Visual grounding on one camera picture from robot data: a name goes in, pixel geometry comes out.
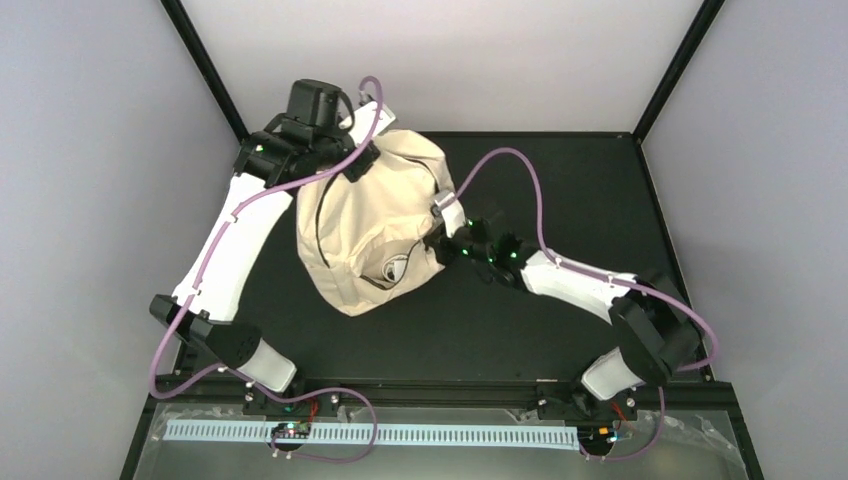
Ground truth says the white charger with cable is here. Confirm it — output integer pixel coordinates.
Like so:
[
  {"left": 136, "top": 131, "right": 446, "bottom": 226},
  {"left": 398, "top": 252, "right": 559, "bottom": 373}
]
[{"left": 381, "top": 255, "right": 409, "bottom": 283}]

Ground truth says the beige canvas backpack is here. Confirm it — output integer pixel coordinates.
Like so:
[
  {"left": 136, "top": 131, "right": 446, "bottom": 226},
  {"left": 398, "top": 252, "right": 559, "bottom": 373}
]
[{"left": 296, "top": 130, "right": 455, "bottom": 317}]

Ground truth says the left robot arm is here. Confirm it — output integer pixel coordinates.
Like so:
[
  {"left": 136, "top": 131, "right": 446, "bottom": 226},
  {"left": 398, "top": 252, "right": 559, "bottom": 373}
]
[{"left": 149, "top": 76, "right": 395, "bottom": 399}]

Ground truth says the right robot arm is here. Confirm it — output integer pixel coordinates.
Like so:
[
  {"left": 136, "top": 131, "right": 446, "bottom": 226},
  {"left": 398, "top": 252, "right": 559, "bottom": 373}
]
[{"left": 426, "top": 190, "right": 701, "bottom": 419}]

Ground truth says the small circuit board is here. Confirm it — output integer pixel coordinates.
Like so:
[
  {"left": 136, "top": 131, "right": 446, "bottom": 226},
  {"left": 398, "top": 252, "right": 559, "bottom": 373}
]
[{"left": 270, "top": 421, "right": 312, "bottom": 442}]

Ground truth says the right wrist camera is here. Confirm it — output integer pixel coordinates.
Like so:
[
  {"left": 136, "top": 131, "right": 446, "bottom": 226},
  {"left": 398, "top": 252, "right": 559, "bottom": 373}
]
[{"left": 431, "top": 190, "right": 467, "bottom": 238}]

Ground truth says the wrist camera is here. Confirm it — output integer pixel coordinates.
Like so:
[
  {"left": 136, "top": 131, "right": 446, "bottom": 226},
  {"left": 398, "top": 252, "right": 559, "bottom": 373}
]
[
  {"left": 431, "top": 190, "right": 467, "bottom": 238},
  {"left": 339, "top": 100, "right": 397, "bottom": 147}
]

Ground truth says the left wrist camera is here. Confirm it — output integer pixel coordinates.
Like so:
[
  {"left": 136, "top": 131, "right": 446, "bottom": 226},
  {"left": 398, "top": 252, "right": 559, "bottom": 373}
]
[{"left": 339, "top": 100, "right": 397, "bottom": 147}]

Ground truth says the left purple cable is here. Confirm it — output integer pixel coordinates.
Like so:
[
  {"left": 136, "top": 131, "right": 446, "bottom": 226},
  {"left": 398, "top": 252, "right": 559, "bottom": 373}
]
[{"left": 148, "top": 76, "right": 386, "bottom": 464}]

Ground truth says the purple cable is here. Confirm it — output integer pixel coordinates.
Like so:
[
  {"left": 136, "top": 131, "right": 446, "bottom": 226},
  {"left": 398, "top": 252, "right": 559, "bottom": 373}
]
[
  {"left": 453, "top": 146, "right": 720, "bottom": 462},
  {"left": 148, "top": 76, "right": 386, "bottom": 464}
]

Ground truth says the black frame rail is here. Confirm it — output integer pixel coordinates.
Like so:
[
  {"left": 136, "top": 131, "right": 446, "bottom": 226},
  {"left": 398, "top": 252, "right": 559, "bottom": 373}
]
[{"left": 119, "top": 373, "right": 765, "bottom": 479}]

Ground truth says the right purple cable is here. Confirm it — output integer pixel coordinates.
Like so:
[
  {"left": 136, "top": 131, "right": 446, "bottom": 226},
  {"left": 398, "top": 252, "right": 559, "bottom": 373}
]
[{"left": 453, "top": 146, "right": 720, "bottom": 462}]

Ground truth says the light blue slotted cable duct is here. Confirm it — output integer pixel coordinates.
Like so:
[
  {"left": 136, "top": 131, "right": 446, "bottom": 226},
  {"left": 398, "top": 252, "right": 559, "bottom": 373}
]
[{"left": 161, "top": 419, "right": 580, "bottom": 451}]

